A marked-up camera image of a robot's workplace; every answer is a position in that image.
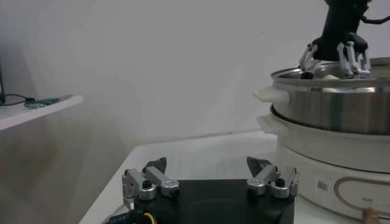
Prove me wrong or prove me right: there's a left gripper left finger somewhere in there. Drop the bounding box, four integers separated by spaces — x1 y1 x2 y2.
121 156 181 211

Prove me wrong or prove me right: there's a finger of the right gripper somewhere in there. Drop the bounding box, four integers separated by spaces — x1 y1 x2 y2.
298 43 321 80
336 40 372 79

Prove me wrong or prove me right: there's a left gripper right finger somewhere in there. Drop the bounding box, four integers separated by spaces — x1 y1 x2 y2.
246 156 301 200

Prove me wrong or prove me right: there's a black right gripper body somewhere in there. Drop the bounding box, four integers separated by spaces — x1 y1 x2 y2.
311 0 371 61

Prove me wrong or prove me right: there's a perforated steel steamer basket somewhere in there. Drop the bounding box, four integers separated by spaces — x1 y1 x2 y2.
252 57 390 136

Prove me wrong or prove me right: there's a white electric cooker pot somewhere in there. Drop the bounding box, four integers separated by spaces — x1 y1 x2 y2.
257 114 390 222

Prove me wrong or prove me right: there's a white side table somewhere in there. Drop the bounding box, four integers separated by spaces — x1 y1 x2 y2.
0 94 85 132

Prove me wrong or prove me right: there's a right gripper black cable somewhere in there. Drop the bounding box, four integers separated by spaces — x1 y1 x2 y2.
360 14 390 26

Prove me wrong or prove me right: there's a green handled knife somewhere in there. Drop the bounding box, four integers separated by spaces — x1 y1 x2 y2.
24 94 74 109

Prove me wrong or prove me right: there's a black laptop cable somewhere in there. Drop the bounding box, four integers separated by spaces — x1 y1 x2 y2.
0 93 36 107

